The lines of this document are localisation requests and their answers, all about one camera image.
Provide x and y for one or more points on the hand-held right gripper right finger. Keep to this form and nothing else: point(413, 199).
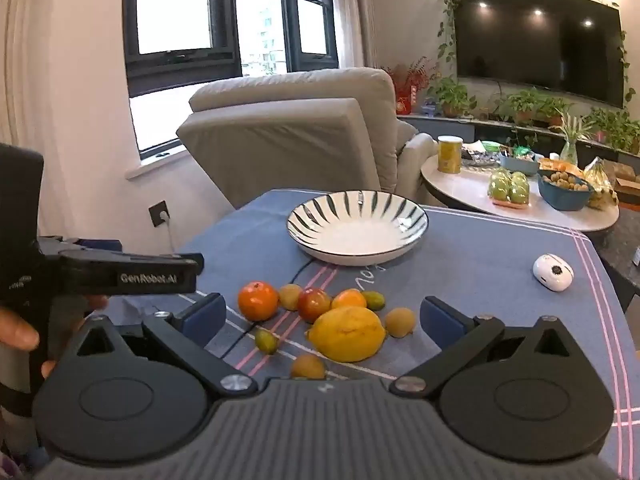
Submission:
point(440, 321)

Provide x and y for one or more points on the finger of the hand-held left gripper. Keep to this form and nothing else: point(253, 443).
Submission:
point(150, 260)
point(102, 245)

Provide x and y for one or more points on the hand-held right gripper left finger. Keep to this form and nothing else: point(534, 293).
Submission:
point(204, 317)

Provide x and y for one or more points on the brown longan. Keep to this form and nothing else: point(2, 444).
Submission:
point(290, 296)
point(307, 366)
point(400, 322)

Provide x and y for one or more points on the orange tangerine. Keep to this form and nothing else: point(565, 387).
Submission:
point(257, 301)
point(348, 299)

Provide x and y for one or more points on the small green kumquat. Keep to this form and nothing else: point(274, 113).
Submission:
point(266, 342)
point(374, 301)

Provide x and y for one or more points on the yellow lemon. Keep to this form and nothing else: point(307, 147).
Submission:
point(346, 335)

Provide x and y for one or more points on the small red apple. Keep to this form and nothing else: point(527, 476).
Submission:
point(314, 306)

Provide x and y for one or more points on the striped ceramic plate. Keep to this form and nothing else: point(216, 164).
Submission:
point(357, 237)

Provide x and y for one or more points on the person's left hand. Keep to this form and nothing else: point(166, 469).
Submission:
point(17, 330)

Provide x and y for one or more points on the blue striped tablecloth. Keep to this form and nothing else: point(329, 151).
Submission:
point(475, 280)

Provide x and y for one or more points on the cream curtain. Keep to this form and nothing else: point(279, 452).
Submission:
point(20, 85)
point(360, 10)

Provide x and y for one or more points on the white round device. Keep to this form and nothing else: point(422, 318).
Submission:
point(552, 271)

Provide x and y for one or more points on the round white side table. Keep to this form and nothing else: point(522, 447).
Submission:
point(465, 190)

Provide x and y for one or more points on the packaged green apples tray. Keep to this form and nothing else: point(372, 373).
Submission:
point(509, 187)

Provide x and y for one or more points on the yellow can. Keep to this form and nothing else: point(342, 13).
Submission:
point(450, 156)

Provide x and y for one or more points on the crinkled snack bags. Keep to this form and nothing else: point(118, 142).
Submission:
point(477, 156)

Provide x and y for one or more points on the blue bowl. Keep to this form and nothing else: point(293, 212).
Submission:
point(565, 200)

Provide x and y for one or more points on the pile of longans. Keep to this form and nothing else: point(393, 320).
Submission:
point(565, 181)

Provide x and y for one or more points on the dark marble round table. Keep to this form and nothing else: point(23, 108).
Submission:
point(620, 255)

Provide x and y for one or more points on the grey television cabinet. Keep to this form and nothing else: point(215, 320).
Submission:
point(440, 127)

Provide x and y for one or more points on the orange woven basket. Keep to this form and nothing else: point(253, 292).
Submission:
point(557, 166)

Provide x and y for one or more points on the beige recliner armchair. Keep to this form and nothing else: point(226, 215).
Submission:
point(300, 125)

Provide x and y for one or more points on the bunch of bananas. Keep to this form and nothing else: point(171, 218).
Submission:
point(602, 180)

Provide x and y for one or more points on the glass vase with green plant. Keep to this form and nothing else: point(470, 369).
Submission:
point(570, 147)

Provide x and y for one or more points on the black framed window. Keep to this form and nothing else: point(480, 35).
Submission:
point(260, 65)

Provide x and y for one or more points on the green potted plant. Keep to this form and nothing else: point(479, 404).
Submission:
point(450, 95)
point(552, 110)
point(522, 105)
point(612, 127)

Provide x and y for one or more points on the cardboard box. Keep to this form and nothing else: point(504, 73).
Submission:
point(627, 180)

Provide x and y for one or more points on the person's purple clothing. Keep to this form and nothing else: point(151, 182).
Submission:
point(10, 462)

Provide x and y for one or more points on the red berry branch decoration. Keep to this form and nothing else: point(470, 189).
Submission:
point(407, 80)

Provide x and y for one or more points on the dark wall socket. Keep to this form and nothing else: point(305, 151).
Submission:
point(159, 214)

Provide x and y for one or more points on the wall mounted television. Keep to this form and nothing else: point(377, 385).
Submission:
point(535, 40)

